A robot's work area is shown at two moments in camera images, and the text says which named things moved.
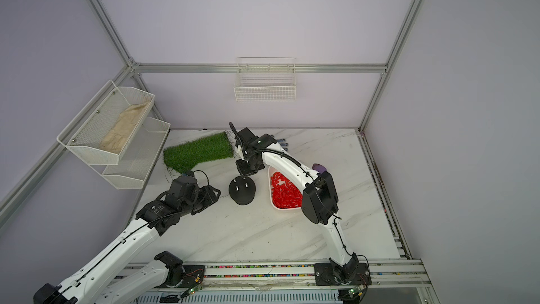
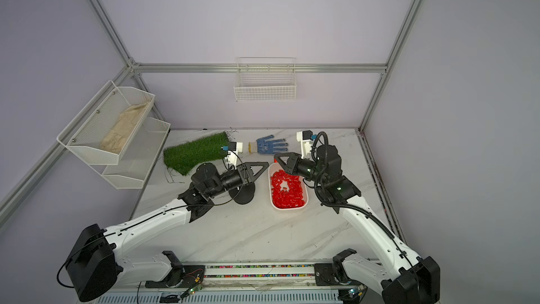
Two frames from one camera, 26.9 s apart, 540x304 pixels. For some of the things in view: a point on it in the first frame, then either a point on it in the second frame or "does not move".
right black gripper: x=245 y=172 -> x=295 y=163
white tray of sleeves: x=285 y=194 does not move
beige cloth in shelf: x=116 y=137 does not move
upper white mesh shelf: x=107 y=125 does not move
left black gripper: x=207 y=192 -> x=250 y=176
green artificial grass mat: x=182 y=157 does not move
